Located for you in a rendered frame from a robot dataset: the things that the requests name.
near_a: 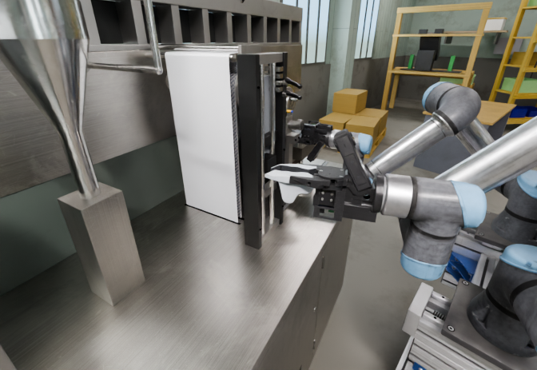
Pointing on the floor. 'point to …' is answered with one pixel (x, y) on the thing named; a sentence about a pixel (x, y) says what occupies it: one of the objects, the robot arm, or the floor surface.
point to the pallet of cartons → (357, 116)
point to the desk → (434, 161)
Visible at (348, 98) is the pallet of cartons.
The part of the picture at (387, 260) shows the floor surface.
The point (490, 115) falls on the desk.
